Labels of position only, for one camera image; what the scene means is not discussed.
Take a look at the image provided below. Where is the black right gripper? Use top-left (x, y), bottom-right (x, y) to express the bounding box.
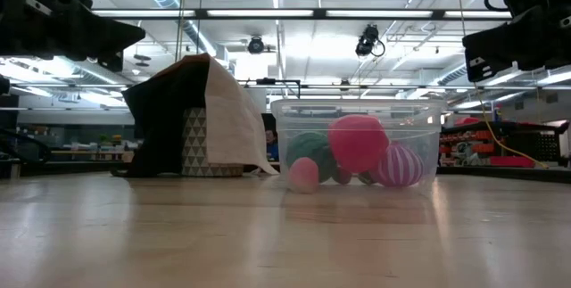
top-left (462, 0), bottom-right (571, 83)

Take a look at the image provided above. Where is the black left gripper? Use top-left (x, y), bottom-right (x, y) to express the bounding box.
top-left (0, 0), bottom-right (147, 73)

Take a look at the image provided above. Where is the purple white striped toy onion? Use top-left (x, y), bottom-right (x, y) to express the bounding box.
top-left (369, 141), bottom-right (425, 188)

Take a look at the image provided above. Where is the red toy tomato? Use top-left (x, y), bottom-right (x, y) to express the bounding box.
top-left (327, 114), bottom-right (390, 174)

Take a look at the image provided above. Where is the dark toy blueberry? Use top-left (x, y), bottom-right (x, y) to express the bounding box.
top-left (356, 170), bottom-right (378, 186)

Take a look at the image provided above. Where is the small red toy cherry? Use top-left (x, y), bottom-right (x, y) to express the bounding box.
top-left (332, 166), bottom-right (353, 185)

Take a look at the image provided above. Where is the green striped toy watermelon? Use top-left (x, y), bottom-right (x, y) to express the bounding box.
top-left (285, 130), bottom-right (338, 185)

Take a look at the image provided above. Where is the pink toy peach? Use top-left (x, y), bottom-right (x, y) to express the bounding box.
top-left (287, 157), bottom-right (320, 194)

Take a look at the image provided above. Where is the clear plastic tupperware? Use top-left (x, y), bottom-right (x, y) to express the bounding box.
top-left (270, 98), bottom-right (447, 193)

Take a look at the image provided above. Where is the patterned fabric bin black lining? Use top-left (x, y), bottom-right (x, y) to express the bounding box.
top-left (120, 53), bottom-right (244, 178)

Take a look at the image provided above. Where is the shelf with red bins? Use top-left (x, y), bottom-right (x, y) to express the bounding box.
top-left (439, 116), bottom-right (571, 169)

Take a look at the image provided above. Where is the white cloth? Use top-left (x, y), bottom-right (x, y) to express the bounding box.
top-left (204, 53), bottom-right (280, 177)

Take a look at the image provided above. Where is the round black ceiling fixture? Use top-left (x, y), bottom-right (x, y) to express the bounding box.
top-left (247, 36), bottom-right (266, 55)

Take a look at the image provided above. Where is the person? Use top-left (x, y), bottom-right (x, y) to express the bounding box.
top-left (264, 128), bottom-right (280, 162)

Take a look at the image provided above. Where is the yellow cable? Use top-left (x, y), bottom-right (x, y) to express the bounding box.
top-left (454, 0), bottom-right (550, 171)

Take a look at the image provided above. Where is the black overhead frame bar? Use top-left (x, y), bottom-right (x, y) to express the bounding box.
top-left (91, 8), bottom-right (512, 21)

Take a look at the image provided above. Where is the black overhead camera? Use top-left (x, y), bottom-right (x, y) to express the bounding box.
top-left (355, 23), bottom-right (385, 57)

